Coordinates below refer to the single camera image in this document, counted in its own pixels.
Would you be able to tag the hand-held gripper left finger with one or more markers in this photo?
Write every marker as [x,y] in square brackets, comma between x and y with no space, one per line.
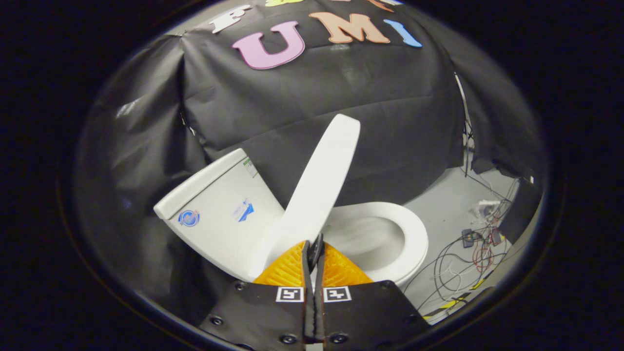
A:
[263,317]

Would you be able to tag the white toilet tank cover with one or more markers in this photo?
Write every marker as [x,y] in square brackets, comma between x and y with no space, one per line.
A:
[200,183]

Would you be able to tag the yellow floor tape strip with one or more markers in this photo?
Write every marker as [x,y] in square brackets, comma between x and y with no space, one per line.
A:
[451,304]

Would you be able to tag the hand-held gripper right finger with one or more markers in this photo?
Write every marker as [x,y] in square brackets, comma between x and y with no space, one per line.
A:
[365,317]

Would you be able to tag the white toilet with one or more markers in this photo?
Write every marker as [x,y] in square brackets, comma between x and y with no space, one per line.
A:
[219,229]

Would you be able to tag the black backdrop cloth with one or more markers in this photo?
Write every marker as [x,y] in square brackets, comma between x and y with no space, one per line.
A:
[317,97]

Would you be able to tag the white toilet lid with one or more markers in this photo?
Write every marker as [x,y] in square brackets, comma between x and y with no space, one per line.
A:
[317,190]

